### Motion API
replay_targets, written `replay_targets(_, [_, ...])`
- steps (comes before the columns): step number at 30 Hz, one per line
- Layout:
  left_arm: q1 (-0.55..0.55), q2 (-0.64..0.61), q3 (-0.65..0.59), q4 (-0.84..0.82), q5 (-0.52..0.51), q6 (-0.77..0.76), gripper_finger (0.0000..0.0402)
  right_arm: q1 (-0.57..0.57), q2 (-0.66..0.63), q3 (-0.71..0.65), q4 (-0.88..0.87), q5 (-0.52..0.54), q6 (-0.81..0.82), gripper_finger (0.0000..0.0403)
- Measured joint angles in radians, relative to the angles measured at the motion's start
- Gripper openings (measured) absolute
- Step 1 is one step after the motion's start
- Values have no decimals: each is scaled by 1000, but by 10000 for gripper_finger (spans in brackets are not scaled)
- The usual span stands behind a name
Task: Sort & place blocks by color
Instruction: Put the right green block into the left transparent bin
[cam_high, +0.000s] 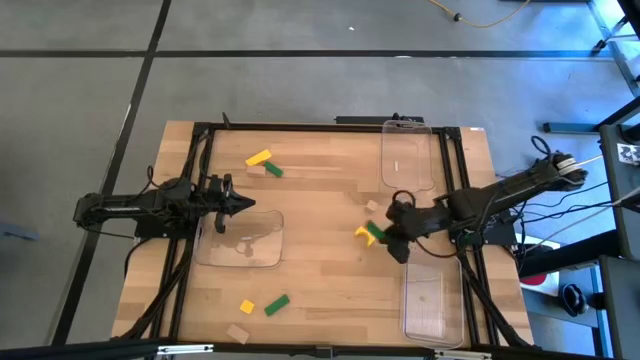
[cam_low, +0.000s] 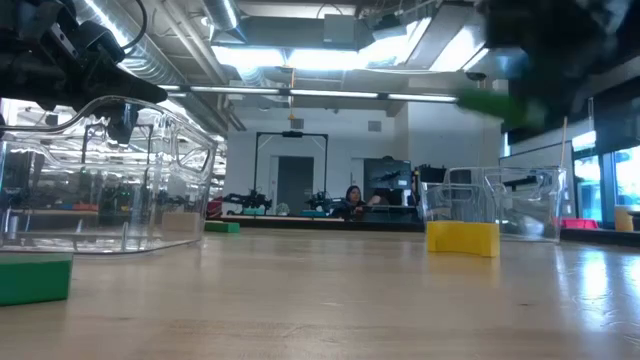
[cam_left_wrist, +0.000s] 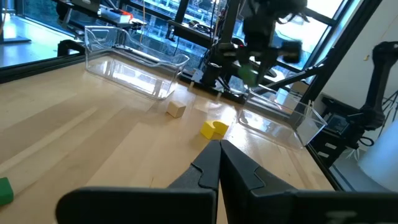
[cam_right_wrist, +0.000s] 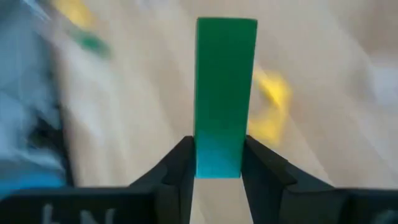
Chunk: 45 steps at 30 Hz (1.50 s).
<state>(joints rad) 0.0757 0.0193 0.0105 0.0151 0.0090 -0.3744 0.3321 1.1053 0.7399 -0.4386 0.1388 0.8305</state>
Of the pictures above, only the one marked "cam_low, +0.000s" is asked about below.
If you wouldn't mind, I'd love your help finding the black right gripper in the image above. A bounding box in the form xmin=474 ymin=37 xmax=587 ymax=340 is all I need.
xmin=477 ymin=0 xmax=640 ymax=130

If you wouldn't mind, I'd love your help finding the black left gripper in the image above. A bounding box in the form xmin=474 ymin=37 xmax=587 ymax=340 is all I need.
xmin=0 ymin=0 xmax=169 ymax=145

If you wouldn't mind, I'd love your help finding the green foam block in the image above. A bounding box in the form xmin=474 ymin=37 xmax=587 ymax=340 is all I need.
xmin=204 ymin=220 xmax=241 ymax=234
xmin=0 ymin=252 xmax=75 ymax=307
xmin=457 ymin=88 xmax=546 ymax=129

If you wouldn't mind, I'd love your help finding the wooden block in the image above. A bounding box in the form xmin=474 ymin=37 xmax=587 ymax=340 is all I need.
xmin=160 ymin=212 xmax=202 ymax=234

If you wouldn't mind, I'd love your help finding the yellow arch block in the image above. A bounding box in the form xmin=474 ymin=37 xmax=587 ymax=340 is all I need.
xmin=426 ymin=220 xmax=501 ymax=259

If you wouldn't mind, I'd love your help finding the clear plastic bin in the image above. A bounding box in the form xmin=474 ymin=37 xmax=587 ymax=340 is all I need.
xmin=419 ymin=166 xmax=569 ymax=245
xmin=0 ymin=95 xmax=219 ymax=256

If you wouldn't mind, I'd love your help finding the grey door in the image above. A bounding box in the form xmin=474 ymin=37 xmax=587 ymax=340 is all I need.
xmin=276 ymin=156 xmax=315 ymax=216

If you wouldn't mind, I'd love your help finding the red tray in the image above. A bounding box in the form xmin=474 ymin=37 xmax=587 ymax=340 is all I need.
xmin=559 ymin=217 xmax=600 ymax=231

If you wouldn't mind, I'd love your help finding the yellow container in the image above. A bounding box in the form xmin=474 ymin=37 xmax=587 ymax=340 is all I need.
xmin=613 ymin=205 xmax=636 ymax=233

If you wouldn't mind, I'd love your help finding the long ceiling light strip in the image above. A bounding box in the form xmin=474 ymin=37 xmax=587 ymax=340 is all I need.
xmin=159 ymin=84 xmax=459 ymax=104

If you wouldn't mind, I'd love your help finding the long background table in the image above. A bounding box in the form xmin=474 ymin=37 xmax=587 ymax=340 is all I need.
xmin=204 ymin=213 xmax=426 ymax=232

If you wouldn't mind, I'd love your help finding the person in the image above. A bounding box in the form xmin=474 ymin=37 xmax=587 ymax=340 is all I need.
xmin=332 ymin=184 xmax=381 ymax=221

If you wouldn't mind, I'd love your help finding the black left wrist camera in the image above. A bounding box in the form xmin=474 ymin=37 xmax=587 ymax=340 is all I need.
xmin=74 ymin=19 xmax=126 ymax=64

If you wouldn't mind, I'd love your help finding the black gantry frame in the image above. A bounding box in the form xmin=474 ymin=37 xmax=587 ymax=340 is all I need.
xmin=253 ymin=131 xmax=330 ymax=214

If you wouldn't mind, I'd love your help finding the dark wall monitor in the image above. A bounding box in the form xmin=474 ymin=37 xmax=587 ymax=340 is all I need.
xmin=363 ymin=158 xmax=413 ymax=206

